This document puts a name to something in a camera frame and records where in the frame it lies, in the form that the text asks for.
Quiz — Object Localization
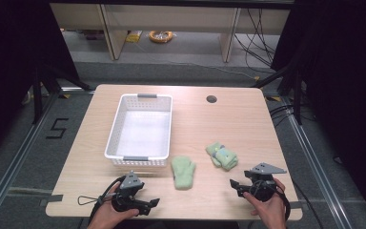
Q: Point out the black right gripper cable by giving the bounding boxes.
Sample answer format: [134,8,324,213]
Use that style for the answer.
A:
[271,183,293,222]

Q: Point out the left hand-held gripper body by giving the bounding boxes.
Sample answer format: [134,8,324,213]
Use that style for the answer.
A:
[111,170,146,215]

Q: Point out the black metal stand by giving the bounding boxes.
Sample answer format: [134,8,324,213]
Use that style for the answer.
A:
[251,63,303,126]
[31,61,93,125]

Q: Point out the thin wire loop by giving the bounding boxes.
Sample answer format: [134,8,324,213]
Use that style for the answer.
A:
[77,195,104,207]

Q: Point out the bundle of black cables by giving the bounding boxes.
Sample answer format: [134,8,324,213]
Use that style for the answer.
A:
[234,8,278,70]

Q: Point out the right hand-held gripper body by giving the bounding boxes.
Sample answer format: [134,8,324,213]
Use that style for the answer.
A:
[243,162,288,202]

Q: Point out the person's right hand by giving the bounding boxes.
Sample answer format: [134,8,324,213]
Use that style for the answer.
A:
[242,177,288,229]

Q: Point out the plain green mitten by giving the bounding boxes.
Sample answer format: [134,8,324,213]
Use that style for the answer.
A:
[171,155,197,191]

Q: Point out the person's left hand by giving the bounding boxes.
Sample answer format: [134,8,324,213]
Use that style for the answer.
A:
[87,182,140,229]

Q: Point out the grey tape strip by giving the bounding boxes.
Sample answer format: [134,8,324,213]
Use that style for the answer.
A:
[287,200,304,211]
[39,194,64,208]

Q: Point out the white plastic basket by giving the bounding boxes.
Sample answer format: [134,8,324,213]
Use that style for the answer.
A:
[104,93,173,168]

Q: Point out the green mitten with print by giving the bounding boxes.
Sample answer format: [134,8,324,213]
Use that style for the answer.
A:
[205,141,239,172]

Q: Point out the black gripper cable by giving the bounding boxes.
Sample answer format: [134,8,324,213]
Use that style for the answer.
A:
[271,183,293,222]
[88,176,127,225]

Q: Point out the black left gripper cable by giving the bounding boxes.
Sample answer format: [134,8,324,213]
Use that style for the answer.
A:
[88,176,127,225]

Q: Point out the black curtain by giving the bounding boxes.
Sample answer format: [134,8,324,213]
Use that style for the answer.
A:
[0,0,81,163]
[270,0,366,227]

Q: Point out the thin white floor cable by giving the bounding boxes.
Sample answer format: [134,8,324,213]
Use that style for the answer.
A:
[139,44,259,81]

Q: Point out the yellow packet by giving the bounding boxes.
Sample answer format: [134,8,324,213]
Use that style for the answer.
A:
[125,30,144,44]

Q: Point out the black floor cables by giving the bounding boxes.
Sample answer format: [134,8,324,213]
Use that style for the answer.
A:
[268,104,315,129]

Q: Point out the metal floor rail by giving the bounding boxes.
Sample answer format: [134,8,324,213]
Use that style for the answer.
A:
[285,96,355,229]
[0,91,61,221]

